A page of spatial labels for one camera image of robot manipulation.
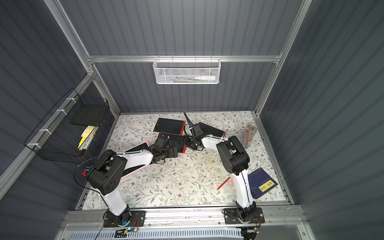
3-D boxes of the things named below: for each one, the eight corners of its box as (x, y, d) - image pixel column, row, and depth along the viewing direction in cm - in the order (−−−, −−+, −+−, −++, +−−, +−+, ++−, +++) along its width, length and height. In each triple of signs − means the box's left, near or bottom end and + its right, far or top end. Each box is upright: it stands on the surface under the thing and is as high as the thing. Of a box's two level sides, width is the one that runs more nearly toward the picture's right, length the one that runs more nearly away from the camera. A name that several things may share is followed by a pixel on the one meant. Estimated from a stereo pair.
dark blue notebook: (255, 198, 81) (257, 197, 79) (241, 178, 88) (242, 176, 86) (276, 186, 85) (278, 185, 83) (261, 167, 92) (262, 166, 91)
